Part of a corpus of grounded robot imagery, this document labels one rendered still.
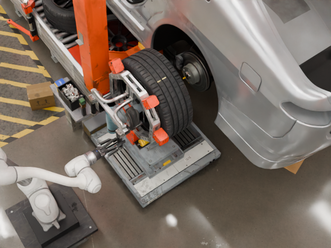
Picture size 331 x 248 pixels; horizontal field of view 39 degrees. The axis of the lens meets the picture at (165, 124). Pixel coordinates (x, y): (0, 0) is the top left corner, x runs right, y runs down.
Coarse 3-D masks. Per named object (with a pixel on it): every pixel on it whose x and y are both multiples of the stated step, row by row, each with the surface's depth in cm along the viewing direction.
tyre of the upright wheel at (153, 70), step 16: (144, 48) 337; (128, 64) 320; (144, 64) 315; (160, 64) 316; (144, 80) 310; (160, 80) 310; (176, 80) 314; (160, 96) 308; (176, 96) 314; (160, 112) 315; (176, 112) 318; (192, 112) 326; (144, 128) 357; (176, 128) 326
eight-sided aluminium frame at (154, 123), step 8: (120, 72) 328; (128, 72) 318; (112, 80) 338; (128, 80) 314; (136, 80) 315; (112, 88) 346; (112, 96) 354; (144, 96) 309; (152, 112) 315; (152, 120) 314; (152, 128) 318; (144, 136) 340; (152, 136) 326
